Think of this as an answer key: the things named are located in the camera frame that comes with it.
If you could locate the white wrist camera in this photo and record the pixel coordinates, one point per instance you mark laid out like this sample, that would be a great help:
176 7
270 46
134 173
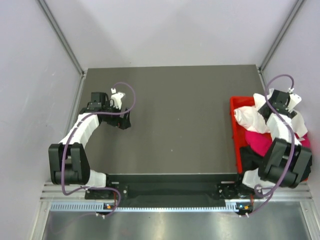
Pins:
294 100
116 98

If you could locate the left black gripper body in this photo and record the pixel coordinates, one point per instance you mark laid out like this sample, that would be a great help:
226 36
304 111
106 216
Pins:
110 119

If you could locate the left aluminium frame post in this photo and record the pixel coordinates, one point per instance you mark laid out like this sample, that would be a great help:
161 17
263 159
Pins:
60 35

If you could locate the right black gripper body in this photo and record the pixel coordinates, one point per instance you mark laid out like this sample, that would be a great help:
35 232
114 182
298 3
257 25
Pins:
293 113

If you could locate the white t shirt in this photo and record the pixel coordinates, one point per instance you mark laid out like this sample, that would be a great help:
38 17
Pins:
248 117

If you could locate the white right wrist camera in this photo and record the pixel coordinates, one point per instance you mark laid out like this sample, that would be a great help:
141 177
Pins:
294 100

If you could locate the red plastic bin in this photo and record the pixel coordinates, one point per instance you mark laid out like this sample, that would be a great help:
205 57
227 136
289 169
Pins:
239 134

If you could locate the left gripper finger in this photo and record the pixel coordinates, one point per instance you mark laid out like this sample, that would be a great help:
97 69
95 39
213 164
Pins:
123 124
126 117

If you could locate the right aluminium frame post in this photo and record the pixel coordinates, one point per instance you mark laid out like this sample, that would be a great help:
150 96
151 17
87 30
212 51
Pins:
297 6

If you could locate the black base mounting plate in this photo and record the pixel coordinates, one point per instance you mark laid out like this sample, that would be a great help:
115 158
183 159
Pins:
176 181

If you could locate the black t shirt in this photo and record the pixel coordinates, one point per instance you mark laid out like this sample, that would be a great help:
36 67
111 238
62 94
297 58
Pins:
250 160

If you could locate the aluminium front rail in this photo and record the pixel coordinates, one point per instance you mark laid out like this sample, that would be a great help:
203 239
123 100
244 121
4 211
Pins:
153 192

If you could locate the pink t shirt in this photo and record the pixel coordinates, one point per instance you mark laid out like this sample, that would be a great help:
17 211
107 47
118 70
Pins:
258 142

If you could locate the aluminium frame post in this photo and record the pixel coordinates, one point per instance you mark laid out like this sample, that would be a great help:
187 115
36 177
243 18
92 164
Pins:
60 35
297 6

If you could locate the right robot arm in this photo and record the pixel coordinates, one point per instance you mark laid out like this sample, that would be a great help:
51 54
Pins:
286 162

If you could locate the grey slotted cable duct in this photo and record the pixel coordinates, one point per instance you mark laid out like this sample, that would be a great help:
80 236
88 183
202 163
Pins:
107 207

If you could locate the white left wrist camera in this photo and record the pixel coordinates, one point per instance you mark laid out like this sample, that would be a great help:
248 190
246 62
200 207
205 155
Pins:
116 98

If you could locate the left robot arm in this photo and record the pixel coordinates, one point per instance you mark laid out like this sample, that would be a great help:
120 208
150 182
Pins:
68 158

